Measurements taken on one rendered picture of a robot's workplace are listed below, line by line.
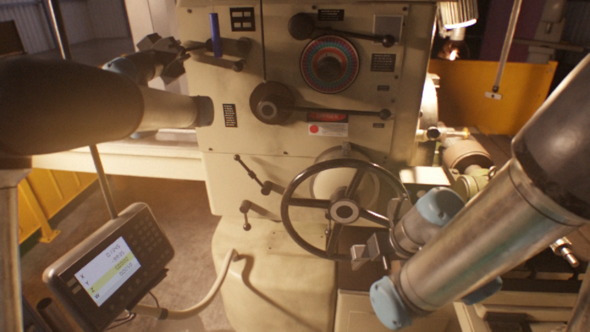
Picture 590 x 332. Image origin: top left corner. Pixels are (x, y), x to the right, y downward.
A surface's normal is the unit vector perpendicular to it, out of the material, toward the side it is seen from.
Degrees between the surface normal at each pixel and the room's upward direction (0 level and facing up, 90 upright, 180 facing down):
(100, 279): 71
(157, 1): 90
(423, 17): 90
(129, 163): 90
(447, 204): 25
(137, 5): 90
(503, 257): 104
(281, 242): 0
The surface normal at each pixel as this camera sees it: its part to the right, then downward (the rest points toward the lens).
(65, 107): 0.73, 0.11
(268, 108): -0.13, 0.47
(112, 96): 0.92, -0.18
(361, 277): -0.02, -0.88
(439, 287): -0.67, 0.48
